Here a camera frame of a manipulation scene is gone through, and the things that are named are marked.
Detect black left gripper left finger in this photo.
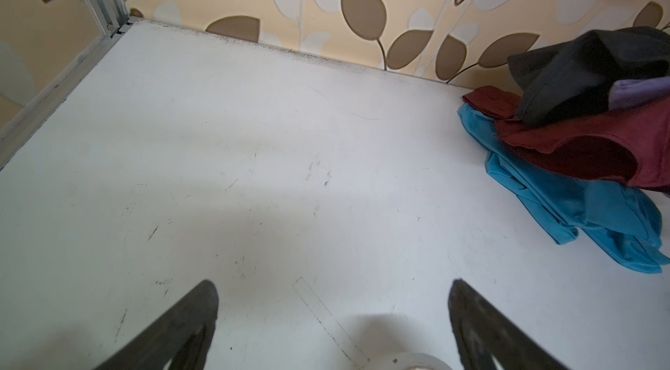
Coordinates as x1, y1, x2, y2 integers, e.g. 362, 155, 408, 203
98, 279, 219, 369

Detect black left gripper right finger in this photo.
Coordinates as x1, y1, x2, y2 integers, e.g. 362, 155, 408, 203
448, 279, 565, 369

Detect maroon cloth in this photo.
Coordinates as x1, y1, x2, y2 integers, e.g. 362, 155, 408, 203
463, 87, 669, 194

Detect teal blue cloth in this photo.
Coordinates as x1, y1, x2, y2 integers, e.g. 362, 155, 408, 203
458, 104, 669, 274

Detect purple cloth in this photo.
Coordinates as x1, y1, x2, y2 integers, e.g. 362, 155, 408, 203
608, 76, 670, 111

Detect clear tape roll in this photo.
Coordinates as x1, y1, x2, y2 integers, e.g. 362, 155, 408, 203
363, 352, 452, 370

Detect dark grey denim jeans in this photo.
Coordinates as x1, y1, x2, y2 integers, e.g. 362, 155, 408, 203
508, 27, 669, 128

